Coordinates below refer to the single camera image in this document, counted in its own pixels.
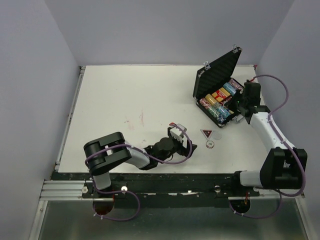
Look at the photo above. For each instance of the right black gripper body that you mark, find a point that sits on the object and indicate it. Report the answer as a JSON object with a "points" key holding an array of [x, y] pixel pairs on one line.
{"points": [[238, 102]]}

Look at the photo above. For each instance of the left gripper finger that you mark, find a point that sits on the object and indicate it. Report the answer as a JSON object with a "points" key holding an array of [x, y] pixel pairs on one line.
{"points": [[190, 149], [169, 133]]}

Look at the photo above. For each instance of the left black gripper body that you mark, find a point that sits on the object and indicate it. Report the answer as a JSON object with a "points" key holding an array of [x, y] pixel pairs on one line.
{"points": [[178, 148]]}

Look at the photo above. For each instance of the red white chip stack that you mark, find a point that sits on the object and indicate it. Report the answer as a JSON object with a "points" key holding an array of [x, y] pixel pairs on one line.
{"points": [[210, 144]]}

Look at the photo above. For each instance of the light blue chip stack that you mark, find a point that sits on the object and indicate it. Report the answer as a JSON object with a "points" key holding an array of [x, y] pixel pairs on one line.
{"points": [[223, 111], [235, 92], [228, 87]]}

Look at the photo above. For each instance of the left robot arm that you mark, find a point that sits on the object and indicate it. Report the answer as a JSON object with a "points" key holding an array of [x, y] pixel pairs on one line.
{"points": [[105, 153]]}

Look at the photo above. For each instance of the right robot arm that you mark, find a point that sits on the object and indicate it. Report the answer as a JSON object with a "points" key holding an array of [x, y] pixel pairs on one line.
{"points": [[284, 166]]}

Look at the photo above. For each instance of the red triangular dealer card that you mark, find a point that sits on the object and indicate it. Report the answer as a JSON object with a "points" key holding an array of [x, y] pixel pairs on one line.
{"points": [[207, 133]]}

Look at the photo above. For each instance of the clear round dealer button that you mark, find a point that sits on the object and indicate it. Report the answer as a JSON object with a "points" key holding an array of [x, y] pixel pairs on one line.
{"points": [[216, 135]]}

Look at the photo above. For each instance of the red card deck box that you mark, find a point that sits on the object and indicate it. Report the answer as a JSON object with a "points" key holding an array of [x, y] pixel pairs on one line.
{"points": [[221, 95]]}

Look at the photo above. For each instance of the green blue chip row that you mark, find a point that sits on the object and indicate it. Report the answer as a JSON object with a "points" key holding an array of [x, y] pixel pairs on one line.
{"points": [[215, 113]]}

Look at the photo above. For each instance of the gold chip row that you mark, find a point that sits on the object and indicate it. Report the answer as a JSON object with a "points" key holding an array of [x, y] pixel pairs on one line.
{"points": [[211, 100]]}

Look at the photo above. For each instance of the black poker case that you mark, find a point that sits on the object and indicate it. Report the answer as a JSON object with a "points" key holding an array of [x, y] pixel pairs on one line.
{"points": [[211, 77]]}

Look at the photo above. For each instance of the red white chip row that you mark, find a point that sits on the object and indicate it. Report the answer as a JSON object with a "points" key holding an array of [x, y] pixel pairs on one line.
{"points": [[205, 103]]}

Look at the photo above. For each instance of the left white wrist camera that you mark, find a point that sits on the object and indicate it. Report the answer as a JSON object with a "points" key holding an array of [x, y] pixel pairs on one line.
{"points": [[178, 131]]}

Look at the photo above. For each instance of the aluminium table edge rail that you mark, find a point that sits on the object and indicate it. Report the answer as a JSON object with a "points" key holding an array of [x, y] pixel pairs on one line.
{"points": [[69, 118]]}

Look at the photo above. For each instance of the aluminium frame rail left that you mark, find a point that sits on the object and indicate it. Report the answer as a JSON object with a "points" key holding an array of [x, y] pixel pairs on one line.
{"points": [[62, 190]]}

